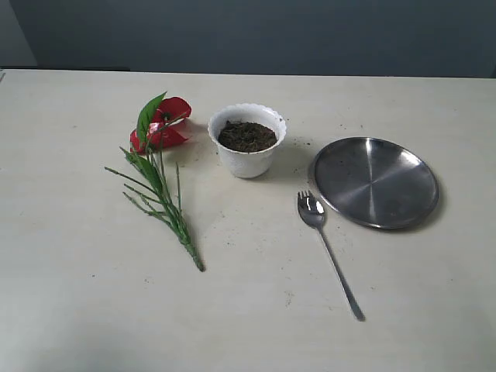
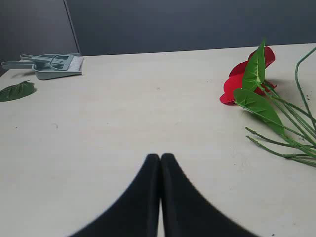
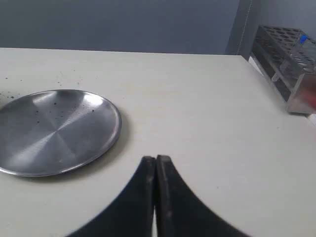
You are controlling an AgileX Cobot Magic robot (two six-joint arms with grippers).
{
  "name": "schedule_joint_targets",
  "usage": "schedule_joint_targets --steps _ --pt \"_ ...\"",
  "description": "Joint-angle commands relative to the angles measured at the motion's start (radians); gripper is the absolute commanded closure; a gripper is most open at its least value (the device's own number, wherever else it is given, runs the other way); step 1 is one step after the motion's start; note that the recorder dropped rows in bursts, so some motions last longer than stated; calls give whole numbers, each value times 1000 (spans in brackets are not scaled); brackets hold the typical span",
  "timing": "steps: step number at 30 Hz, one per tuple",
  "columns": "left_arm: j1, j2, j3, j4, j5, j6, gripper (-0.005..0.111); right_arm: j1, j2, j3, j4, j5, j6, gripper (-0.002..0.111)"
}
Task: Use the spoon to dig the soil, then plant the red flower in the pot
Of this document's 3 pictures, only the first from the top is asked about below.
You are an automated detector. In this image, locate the round stainless steel plate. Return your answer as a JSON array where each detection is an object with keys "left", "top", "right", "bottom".
[{"left": 309, "top": 137, "right": 439, "bottom": 230}]

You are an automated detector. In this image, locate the clump of roots and soil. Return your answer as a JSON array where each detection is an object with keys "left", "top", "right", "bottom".
[{"left": 217, "top": 121, "right": 277, "bottom": 153}]

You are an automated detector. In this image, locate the white scalloped flower pot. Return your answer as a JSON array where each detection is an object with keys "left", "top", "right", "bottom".
[{"left": 208, "top": 103, "right": 287, "bottom": 179}]

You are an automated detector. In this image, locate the red artificial flower with stem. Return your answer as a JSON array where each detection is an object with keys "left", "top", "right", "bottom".
[{"left": 105, "top": 93, "right": 206, "bottom": 272}]

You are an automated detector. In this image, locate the stainless steel spork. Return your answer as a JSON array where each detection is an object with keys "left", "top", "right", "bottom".
[{"left": 297, "top": 191, "right": 366, "bottom": 322}]

